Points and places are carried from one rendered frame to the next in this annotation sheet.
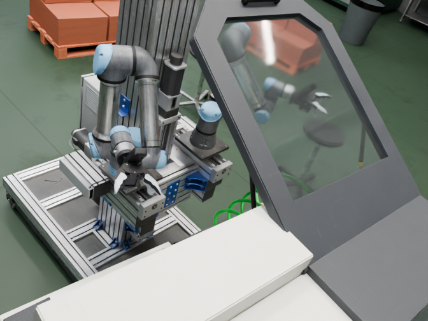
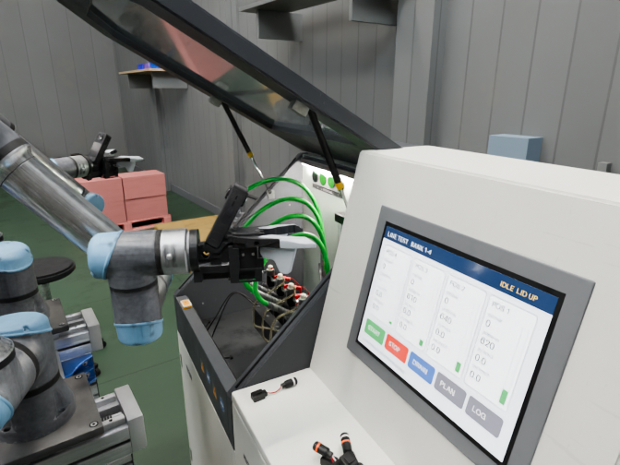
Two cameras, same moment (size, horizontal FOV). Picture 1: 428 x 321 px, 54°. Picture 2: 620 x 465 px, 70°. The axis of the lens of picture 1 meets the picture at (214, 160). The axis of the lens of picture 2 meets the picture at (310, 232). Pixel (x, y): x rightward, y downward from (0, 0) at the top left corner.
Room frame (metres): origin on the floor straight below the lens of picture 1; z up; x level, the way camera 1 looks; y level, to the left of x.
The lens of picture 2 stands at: (0.71, 0.87, 1.69)
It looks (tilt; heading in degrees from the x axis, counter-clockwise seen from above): 18 degrees down; 291
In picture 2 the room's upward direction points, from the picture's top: straight up
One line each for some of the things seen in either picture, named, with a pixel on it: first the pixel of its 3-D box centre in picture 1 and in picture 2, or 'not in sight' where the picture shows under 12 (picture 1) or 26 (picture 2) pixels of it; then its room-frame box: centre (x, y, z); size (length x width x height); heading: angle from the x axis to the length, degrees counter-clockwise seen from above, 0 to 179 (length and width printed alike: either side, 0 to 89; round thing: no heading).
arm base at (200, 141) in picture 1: (204, 134); (17, 304); (1.94, 0.09, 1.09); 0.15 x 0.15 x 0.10
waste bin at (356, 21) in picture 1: (359, 20); not in sight; (7.75, -1.71, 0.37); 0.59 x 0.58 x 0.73; 80
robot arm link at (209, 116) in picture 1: (209, 116); (8, 268); (1.94, 0.09, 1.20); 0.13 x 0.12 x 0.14; 172
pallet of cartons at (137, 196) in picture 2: not in sight; (116, 199); (5.04, -3.38, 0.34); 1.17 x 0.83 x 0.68; 55
